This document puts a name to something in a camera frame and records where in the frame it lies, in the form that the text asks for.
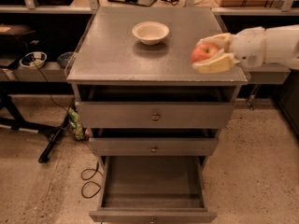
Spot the white patterned bowl on shelf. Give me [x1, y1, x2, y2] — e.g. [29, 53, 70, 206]
[19, 51, 48, 69]

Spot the grey middle drawer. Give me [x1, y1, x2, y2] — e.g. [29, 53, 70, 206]
[90, 129, 218, 156]

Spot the green snack bag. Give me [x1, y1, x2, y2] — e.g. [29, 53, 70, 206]
[68, 108, 85, 141]

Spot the grey drawer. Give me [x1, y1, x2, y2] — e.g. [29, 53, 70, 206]
[90, 129, 218, 156]
[90, 156, 217, 224]
[77, 89, 234, 129]

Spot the dark bowl on shelf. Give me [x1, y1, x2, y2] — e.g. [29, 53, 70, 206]
[57, 51, 74, 68]

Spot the grey shelf rack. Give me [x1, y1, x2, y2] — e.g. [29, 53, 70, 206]
[0, 0, 299, 86]

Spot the grey top drawer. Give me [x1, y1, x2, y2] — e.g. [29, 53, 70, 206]
[77, 89, 234, 129]

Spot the white paper bowl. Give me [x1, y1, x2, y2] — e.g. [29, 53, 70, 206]
[132, 21, 169, 46]

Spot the grey drawer cabinet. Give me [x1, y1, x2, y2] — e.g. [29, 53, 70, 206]
[64, 6, 251, 224]

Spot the red apple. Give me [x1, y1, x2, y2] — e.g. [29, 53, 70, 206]
[192, 43, 220, 63]

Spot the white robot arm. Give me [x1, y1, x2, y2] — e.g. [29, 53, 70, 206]
[191, 24, 299, 74]

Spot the grey bottom drawer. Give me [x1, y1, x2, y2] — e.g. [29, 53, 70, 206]
[90, 156, 217, 224]

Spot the black stand leg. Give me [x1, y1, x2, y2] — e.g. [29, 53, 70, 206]
[0, 90, 68, 163]

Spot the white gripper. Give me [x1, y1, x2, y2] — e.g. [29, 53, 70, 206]
[192, 27, 265, 74]

